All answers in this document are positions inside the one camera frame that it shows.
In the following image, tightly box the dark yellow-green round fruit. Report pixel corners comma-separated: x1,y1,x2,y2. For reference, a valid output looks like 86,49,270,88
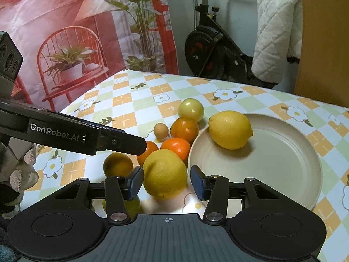
103,153,134,178

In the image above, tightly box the green apple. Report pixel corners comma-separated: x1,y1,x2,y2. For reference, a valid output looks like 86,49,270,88
178,98,204,123

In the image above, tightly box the white quilted blanket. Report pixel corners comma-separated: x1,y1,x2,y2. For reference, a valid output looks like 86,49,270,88
251,0,303,84

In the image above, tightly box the wooden board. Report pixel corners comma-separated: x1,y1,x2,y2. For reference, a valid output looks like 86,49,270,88
293,0,349,107

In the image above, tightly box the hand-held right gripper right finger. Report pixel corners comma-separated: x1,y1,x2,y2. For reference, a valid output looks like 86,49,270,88
190,165,280,223

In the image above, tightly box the checked floral tablecloth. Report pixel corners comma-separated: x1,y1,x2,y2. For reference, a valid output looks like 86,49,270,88
19,69,349,262

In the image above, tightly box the beige plate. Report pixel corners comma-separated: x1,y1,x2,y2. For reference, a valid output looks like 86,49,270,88
189,113,323,210

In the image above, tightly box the red printed backdrop cloth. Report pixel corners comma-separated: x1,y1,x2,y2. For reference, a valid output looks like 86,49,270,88
0,0,179,112

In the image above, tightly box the dark orange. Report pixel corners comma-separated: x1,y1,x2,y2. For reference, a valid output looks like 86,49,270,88
170,117,199,144

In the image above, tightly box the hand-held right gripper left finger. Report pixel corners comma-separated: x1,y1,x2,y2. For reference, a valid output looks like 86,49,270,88
53,166,144,223

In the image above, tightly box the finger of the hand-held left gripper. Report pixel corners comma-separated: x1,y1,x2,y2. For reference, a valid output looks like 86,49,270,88
97,128,148,156

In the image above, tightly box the person's left hand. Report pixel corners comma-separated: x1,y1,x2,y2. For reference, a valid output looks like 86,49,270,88
0,138,39,217

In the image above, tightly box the yellow lemon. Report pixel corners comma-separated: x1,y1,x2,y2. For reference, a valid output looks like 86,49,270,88
142,149,188,200
209,110,253,150

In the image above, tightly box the black exercise bike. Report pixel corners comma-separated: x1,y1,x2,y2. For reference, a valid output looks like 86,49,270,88
174,0,276,89

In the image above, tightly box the small brown round fruit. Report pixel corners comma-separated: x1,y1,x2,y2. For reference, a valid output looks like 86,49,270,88
153,123,169,140

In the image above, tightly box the orange mandarin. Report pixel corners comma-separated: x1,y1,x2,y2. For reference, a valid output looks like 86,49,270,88
160,138,191,162
137,141,159,167

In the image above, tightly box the green lime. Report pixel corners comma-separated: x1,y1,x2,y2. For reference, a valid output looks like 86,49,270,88
102,194,141,219

